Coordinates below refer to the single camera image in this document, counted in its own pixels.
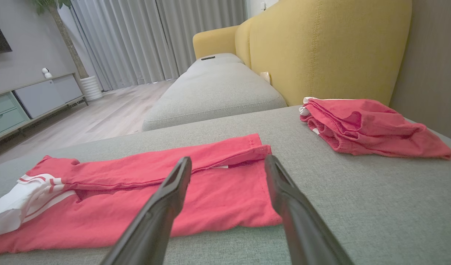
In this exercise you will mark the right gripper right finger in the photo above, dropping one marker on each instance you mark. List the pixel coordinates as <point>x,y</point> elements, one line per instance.
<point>295,213</point>

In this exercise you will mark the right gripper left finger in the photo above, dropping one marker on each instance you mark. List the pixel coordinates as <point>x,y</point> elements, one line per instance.
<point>162,206</point>

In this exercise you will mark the red and white shirt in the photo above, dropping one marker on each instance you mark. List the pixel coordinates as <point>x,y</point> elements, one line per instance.
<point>225,198</point>

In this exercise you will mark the red shorts with white stripe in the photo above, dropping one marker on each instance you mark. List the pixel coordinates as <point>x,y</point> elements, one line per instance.
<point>376,129</point>

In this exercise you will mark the long grey sofa seat cushion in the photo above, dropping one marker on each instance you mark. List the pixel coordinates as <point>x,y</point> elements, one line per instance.
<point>214,92</point>

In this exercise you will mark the white ribbed plant pot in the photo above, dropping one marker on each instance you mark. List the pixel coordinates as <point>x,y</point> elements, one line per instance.
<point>91,88</point>

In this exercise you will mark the small beige box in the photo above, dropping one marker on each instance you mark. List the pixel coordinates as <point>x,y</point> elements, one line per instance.
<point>265,77</point>

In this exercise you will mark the black remote control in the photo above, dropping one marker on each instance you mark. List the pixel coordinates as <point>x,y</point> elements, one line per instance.
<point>208,57</point>

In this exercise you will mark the grey and green tv cabinet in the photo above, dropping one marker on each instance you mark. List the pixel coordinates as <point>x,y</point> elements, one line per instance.
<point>41,97</point>

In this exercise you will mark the yellow sofa backrest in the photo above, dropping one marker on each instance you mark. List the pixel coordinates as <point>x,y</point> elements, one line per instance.
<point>321,48</point>

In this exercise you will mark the grey pleated curtain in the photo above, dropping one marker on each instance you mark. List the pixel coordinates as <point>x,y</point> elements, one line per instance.
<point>137,40</point>

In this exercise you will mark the indoor plant with brown trunk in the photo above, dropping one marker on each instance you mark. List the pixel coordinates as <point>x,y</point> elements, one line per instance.
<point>69,48</point>

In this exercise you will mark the small white camera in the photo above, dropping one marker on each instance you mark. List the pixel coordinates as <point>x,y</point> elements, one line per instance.
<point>46,73</point>

